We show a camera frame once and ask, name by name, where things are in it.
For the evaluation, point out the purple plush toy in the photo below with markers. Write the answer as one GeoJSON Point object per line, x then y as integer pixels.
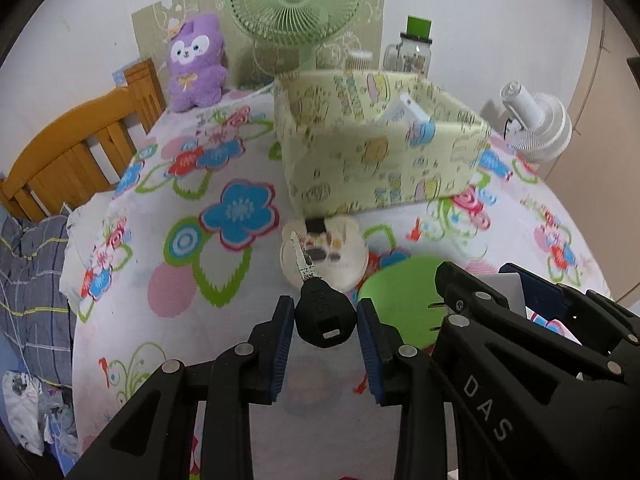
{"type": "Point", "coordinates": [192, 85]}

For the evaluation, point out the white patterned cloth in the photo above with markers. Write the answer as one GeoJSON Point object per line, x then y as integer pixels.
{"type": "Point", "coordinates": [22, 405]}

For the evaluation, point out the glass mug jar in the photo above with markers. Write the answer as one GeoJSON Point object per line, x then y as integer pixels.
{"type": "Point", "coordinates": [415, 57]}

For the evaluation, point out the beige wooden cabinet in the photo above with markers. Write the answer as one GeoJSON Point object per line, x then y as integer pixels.
{"type": "Point", "coordinates": [610, 160]}

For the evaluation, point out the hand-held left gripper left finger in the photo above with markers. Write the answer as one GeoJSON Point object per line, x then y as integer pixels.
{"type": "Point", "coordinates": [280, 350]}

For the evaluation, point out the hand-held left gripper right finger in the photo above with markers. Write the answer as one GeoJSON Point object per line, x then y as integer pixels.
{"type": "Point", "coordinates": [370, 355]}

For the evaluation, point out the floral tablecloth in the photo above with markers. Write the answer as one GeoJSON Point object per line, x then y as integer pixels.
{"type": "Point", "coordinates": [165, 310]}

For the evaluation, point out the white bear shaped dish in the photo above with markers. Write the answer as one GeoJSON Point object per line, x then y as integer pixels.
{"type": "Point", "coordinates": [345, 265]}

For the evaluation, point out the yellow printed storage box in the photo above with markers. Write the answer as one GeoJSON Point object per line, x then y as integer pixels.
{"type": "Point", "coordinates": [350, 170]}

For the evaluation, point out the green plastic cup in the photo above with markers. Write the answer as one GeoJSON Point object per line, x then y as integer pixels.
{"type": "Point", "coordinates": [419, 27]}

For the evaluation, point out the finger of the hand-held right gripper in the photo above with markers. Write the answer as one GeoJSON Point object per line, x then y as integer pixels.
{"type": "Point", "coordinates": [480, 340]}
{"type": "Point", "coordinates": [540, 285]}

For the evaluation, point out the white charger block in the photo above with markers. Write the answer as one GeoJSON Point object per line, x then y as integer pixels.
{"type": "Point", "coordinates": [405, 110]}

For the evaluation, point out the beige cartoon fabric panel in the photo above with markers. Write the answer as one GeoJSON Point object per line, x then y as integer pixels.
{"type": "Point", "coordinates": [155, 30]}

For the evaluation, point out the cotton swab jar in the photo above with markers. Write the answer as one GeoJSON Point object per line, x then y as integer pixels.
{"type": "Point", "coordinates": [359, 60]}

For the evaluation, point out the white clip fan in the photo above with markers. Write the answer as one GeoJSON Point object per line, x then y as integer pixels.
{"type": "Point", "coordinates": [540, 125]}

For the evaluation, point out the small black block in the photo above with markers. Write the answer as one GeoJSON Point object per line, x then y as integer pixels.
{"type": "Point", "coordinates": [315, 226]}

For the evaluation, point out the black head key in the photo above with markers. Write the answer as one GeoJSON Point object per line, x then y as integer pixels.
{"type": "Point", "coordinates": [325, 317]}

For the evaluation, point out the green round lid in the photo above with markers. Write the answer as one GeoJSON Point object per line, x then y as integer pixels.
{"type": "Point", "coordinates": [395, 290]}

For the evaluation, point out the light blue box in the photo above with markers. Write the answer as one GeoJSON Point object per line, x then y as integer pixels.
{"type": "Point", "coordinates": [125, 72]}

